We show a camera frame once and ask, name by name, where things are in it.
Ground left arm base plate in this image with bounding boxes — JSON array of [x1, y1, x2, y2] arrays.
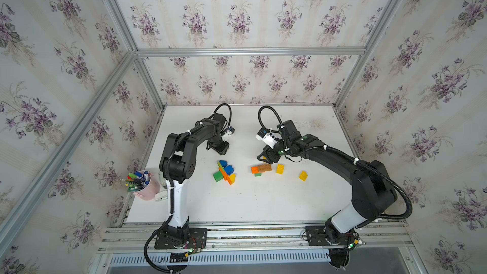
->
[[154, 227, 208, 251]]

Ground white small device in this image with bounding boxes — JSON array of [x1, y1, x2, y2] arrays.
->
[[154, 177, 169, 202]]

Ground small green lego brick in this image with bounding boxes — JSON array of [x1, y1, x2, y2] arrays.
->
[[213, 171, 224, 182]]

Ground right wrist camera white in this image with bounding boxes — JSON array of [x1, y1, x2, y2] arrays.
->
[[256, 128, 278, 148]]

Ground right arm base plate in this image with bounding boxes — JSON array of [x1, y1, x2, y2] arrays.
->
[[301, 225, 359, 248]]

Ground pink pen cup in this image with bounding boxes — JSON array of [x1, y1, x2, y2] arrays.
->
[[124, 171, 161, 201]]

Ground lime green lego plate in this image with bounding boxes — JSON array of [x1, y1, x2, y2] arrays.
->
[[218, 162, 225, 174]]

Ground yellow sloped lego brick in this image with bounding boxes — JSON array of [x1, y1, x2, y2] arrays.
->
[[228, 175, 236, 185]]

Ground aluminium front rail frame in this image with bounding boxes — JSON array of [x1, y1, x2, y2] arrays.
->
[[89, 220, 427, 273]]

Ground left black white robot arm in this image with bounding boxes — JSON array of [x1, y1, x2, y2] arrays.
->
[[143, 103, 232, 273]]

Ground blue square lego brick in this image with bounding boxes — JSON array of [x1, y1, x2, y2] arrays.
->
[[224, 165, 234, 176]]

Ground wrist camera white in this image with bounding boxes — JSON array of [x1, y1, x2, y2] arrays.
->
[[256, 128, 278, 148], [221, 126, 235, 142]]

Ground brown long lego brick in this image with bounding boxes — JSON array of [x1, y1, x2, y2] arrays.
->
[[257, 164, 272, 173]]

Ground yellow lego brick hidden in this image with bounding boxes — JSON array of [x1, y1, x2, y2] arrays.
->
[[299, 171, 308, 181]]

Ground yellow lego brick centre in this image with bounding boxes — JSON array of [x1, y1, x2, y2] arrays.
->
[[276, 164, 285, 175]]

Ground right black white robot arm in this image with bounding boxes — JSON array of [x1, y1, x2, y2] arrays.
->
[[256, 117, 413, 269]]

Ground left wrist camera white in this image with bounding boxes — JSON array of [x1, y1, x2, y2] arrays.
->
[[221, 126, 235, 142]]

